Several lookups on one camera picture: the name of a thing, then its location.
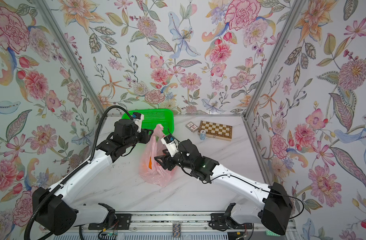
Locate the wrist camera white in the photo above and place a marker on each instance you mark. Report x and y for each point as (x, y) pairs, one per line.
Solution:
(170, 142)
(138, 120)

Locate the small patterned tag on rail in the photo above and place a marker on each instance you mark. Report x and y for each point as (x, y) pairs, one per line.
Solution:
(176, 230)

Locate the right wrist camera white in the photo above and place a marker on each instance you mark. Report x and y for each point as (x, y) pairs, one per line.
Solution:
(170, 142)

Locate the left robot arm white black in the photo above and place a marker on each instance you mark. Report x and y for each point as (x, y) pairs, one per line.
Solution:
(55, 209)

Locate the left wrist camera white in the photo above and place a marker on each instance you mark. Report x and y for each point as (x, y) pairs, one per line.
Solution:
(138, 120)

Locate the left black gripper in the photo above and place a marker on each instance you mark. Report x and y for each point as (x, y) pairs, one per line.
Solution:
(145, 135)

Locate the pink plastic bag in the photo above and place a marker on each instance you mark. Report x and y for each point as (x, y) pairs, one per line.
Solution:
(157, 176)

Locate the green plastic basket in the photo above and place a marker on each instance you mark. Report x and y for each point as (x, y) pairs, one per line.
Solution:
(152, 118)

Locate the blue poker chip stack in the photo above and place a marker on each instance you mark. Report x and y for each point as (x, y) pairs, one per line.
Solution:
(202, 135)

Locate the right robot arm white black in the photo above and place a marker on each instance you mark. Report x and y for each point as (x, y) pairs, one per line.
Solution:
(269, 205)

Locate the green led module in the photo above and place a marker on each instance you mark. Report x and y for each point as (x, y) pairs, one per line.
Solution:
(272, 234)

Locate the wooden chessboard box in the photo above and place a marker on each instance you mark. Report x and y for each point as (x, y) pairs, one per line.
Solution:
(216, 130)

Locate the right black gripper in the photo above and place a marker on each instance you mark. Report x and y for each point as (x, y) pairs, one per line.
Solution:
(168, 159)

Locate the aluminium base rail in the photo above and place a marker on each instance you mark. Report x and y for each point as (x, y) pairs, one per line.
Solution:
(168, 223)

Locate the playing card deck box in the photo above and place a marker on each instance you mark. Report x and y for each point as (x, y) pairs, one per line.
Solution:
(192, 127)

